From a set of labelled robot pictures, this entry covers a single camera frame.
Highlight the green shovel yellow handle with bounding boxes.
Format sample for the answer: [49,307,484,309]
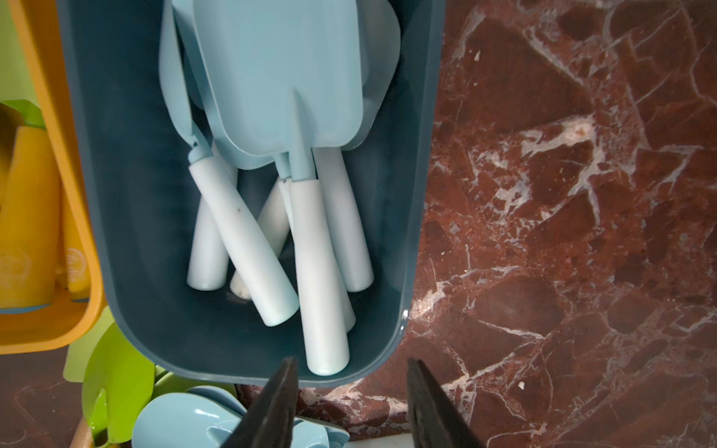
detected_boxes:
[1,100,61,315]
[81,323,155,447]

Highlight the dark teal storage box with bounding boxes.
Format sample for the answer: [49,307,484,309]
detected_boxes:
[57,1,446,388]

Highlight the green shovel wooden handle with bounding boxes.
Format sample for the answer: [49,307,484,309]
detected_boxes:
[63,306,237,398]

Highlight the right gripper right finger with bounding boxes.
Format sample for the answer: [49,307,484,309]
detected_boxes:
[407,358,484,448]

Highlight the yellow storage box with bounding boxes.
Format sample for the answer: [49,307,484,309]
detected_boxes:
[1,1,105,355]

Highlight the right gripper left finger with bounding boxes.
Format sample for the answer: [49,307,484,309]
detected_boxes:
[222,358,299,447]

